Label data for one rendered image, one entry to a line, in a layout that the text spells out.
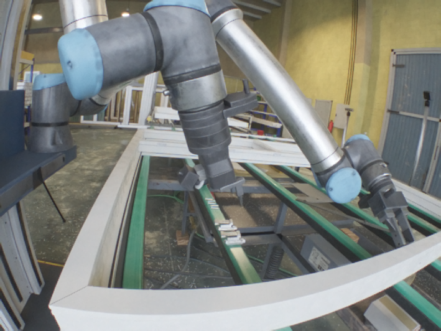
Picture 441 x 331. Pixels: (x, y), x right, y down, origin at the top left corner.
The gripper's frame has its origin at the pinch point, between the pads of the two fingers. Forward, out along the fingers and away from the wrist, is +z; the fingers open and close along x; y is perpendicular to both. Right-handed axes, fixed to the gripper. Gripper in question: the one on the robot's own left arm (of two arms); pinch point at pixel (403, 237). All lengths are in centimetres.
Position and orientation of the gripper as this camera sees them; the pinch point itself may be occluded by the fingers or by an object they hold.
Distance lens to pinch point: 68.6
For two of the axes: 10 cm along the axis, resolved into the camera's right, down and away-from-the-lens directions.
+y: 2.6, -6.2, -7.4
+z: 1.3, 7.8, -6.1
